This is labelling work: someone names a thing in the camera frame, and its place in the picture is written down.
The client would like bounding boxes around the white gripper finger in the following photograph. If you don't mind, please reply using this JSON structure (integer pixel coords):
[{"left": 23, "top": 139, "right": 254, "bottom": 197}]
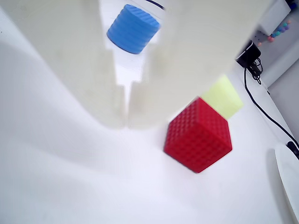
[
  {"left": 128, "top": 0, "right": 274, "bottom": 129},
  {"left": 0, "top": 0, "right": 128, "bottom": 129}
]

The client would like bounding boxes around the red textured cube block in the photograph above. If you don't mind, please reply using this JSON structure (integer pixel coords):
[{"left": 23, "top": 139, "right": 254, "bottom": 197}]
[{"left": 163, "top": 97, "right": 233, "bottom": 174}]

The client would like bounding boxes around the pale yellow foam block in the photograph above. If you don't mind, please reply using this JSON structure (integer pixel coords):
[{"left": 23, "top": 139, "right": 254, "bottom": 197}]
[{"left": 201, "top": 74, "right": 245, "bottom": 120}]

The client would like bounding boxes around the blue ribbed cylinder block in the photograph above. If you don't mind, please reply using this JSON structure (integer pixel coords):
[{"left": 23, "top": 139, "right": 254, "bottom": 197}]
[{"left": 106, "top": 4, "right": 161, "bottom": 55}]

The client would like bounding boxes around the white box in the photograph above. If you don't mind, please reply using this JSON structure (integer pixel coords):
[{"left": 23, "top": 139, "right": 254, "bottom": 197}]
[{"left": 257, "top": 0, "right": 292, "bottom": 36}]

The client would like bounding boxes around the black rod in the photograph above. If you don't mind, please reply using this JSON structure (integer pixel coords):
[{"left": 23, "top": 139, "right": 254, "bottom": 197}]
[{"left": 286, "top": 140, "right": 299, "bottom": 161}]

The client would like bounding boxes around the thin dark cable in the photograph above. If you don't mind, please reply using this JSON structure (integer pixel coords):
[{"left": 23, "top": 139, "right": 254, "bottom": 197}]
[{"left": 145, "top": 0, "right": 166, "bottom": 10}]

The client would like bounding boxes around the string of coloured beads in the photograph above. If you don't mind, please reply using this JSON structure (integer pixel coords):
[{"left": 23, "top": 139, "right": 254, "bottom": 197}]
[{"left": 257, "top": 19, "right": 292, "bottom": 46}]

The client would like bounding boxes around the black cable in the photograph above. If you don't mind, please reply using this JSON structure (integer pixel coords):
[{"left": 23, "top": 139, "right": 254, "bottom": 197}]
[{"left": 243, "top": 57, "right": 298, "bottom": 146}]

